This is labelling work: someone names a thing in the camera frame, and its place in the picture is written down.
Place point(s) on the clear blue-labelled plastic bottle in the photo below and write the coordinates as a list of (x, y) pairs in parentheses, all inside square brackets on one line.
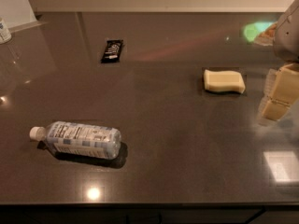
[(79, 139)]

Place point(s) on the white slanted board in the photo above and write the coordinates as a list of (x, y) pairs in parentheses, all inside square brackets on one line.
[(18, 15)]

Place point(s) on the white container at left edge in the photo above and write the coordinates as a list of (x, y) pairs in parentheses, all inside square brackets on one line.
[(5, 34)]

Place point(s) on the yellow sponge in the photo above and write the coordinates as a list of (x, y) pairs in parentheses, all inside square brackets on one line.
[(223, 81)]

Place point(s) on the grey-white gripper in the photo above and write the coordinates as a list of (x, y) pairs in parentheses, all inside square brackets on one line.
[(288, 36)]

